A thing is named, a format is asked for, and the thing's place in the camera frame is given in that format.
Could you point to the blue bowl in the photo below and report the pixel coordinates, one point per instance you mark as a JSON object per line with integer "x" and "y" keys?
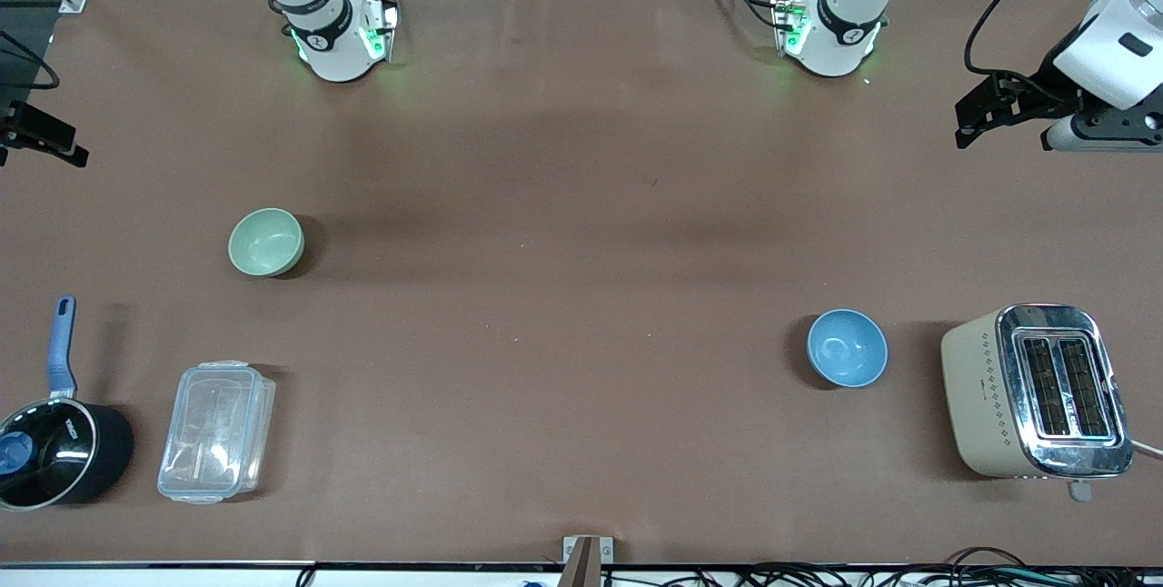
{"x": 847, "y": 348}

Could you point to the clear plastic food container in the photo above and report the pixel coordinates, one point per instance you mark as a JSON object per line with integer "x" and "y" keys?
{"x": 216, "y": 431}

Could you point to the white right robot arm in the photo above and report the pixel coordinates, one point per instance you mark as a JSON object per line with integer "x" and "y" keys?
{"x": 332, "y": 42}

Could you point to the glass lid with blue knob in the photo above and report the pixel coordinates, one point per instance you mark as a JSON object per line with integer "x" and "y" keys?
{"x": 41, "y": 451}

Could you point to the beige chrome toaster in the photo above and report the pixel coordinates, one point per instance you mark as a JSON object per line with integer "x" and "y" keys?
{"x": 1036, "y": 392}

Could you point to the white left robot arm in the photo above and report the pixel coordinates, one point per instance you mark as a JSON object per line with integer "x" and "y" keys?
{"x": 845, "y": 24}

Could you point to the green bowl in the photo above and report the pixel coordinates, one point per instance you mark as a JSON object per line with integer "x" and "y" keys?
{"x": 265, "y": 242}

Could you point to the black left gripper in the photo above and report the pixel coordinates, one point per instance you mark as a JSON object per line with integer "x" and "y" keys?
{"x": 1039, "y": 88}

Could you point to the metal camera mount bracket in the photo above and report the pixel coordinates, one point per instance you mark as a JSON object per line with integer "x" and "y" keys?
{"x": 588, "y": 560}

